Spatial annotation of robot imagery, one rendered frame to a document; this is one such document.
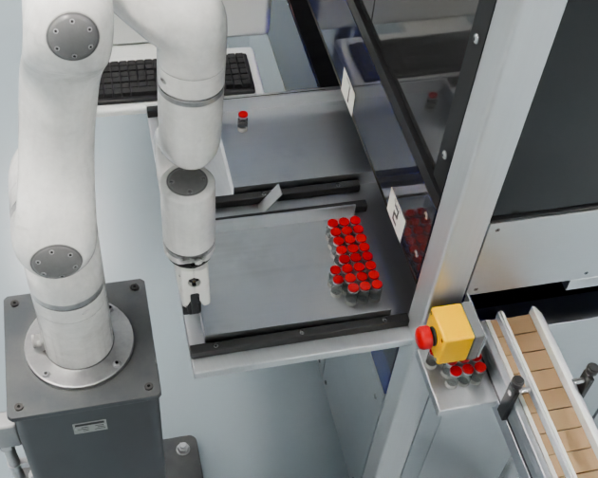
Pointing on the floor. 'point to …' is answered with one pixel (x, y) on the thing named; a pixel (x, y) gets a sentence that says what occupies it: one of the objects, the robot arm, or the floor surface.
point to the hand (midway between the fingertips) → (191, 303)
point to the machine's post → (467, 202)
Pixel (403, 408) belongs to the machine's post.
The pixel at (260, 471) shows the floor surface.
